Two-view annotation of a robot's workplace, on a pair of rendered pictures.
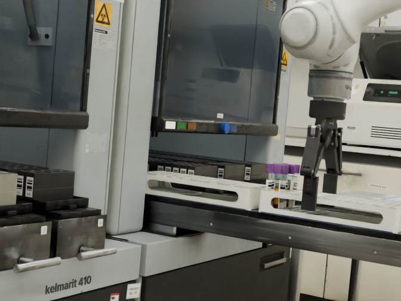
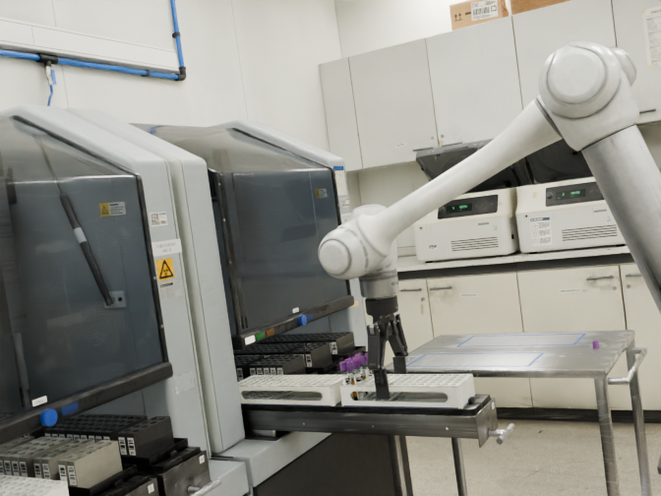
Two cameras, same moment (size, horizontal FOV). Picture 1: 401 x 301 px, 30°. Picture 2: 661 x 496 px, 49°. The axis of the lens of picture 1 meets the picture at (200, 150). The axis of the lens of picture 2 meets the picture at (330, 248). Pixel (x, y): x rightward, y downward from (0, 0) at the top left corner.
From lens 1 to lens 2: 30 cm
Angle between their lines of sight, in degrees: 1
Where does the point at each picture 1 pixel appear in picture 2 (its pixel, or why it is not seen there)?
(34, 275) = not seen: outside the picture
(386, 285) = (496, 384)
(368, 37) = (431, 158)
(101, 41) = (168, 293)
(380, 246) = (450, 422)
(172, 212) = (268, 418)
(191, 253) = (294, 448)
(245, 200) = (329, 397)
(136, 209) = (236, 423)
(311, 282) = not seen: hidden behind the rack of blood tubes
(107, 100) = (186, 341)
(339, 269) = not seen: hidden behind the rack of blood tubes
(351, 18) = (379, 238)
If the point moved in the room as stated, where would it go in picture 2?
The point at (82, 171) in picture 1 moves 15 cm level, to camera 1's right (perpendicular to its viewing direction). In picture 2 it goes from (177, 411) to (245, 402)
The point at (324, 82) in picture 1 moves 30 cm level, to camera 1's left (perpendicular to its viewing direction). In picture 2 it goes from (373, 284) to (240, 302)
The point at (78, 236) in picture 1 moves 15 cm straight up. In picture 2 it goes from (184, 479) to (173, 407)
